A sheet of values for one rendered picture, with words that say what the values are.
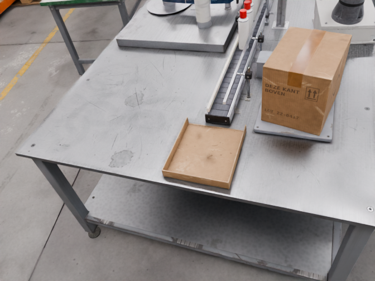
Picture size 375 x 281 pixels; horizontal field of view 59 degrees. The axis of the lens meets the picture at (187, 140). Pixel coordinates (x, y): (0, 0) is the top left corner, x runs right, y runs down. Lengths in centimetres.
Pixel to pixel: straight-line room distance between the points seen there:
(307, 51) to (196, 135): 54
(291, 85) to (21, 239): 193
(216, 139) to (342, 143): 49
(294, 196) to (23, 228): 185
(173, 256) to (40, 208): 103
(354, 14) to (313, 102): 73
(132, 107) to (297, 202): 87
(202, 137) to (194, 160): 12
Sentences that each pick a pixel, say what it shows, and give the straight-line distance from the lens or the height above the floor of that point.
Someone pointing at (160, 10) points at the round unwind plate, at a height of 89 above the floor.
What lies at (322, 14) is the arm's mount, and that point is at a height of 95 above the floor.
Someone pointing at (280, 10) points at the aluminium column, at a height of 92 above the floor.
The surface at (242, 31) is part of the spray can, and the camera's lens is 174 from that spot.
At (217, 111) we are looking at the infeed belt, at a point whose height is 88.
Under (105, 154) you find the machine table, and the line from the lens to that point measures 144.
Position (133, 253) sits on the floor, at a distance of 210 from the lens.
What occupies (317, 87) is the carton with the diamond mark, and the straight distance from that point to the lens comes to 123.
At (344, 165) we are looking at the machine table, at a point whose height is 83.
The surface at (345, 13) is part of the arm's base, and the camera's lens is 189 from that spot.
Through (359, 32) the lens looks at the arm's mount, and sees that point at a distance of 194.
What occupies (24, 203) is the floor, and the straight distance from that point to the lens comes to 264.
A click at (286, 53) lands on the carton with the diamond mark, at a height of 112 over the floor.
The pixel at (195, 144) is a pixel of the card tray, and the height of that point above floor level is 83.
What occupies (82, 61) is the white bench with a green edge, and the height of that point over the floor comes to 19.
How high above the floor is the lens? 183
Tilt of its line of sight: 46 degrees down
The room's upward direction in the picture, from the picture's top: 11 degrees counter-clockwise
